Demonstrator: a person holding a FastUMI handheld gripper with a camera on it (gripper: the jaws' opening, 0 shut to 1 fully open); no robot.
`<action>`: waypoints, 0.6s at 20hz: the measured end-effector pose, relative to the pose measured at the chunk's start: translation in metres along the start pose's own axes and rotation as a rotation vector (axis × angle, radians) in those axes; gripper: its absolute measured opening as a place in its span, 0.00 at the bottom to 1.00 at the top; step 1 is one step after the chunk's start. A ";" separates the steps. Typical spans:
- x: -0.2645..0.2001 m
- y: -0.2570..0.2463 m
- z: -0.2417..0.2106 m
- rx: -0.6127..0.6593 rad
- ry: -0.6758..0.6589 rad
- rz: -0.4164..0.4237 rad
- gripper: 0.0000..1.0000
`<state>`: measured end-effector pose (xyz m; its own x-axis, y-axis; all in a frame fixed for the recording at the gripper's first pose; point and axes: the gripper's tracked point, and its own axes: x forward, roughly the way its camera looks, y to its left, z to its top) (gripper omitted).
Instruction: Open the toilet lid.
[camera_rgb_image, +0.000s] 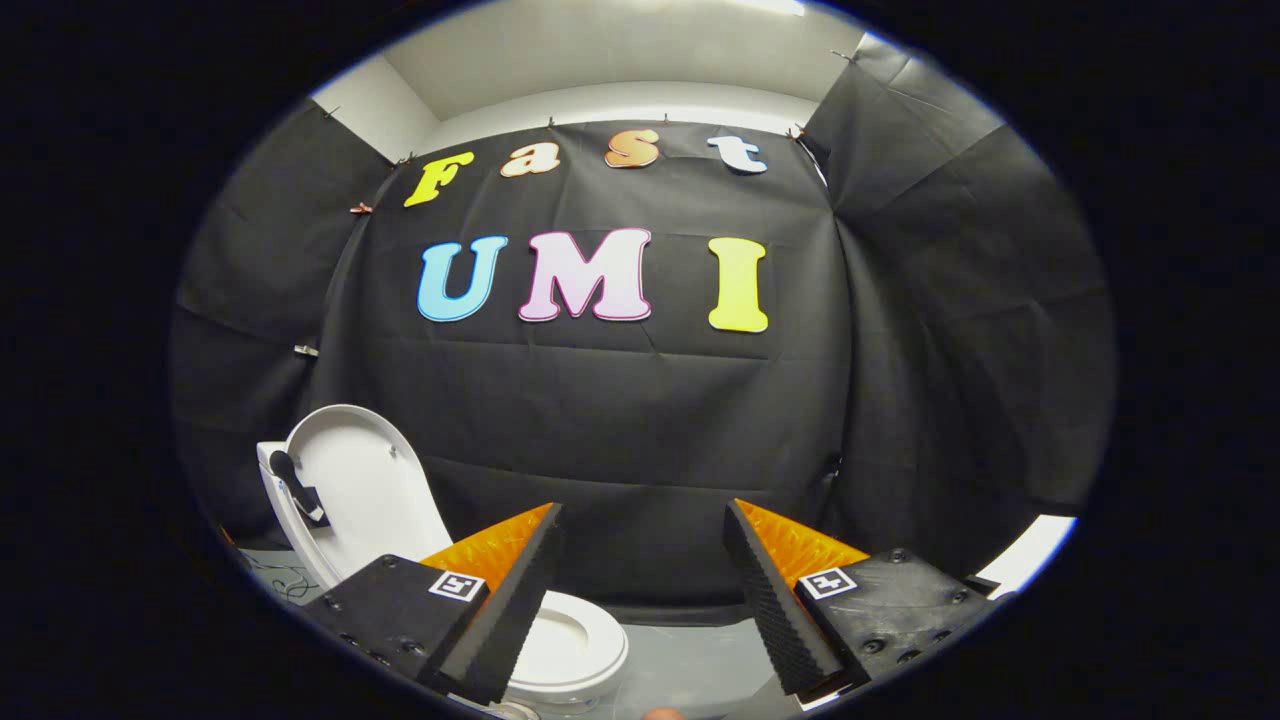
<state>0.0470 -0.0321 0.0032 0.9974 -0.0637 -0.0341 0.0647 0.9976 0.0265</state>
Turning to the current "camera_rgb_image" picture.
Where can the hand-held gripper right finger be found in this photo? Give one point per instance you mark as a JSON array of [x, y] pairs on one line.
[[775, 615]]

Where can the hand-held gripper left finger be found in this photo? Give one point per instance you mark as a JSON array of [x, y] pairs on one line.
[[505, 615]]

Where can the white toilet lid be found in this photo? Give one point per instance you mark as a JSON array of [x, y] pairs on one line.
[[370, 490]]

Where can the white toilet bowl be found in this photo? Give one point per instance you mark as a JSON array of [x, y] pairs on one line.
[[565, 635]]

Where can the black backdrop cloth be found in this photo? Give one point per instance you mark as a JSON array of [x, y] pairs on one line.
[[600, 420]]

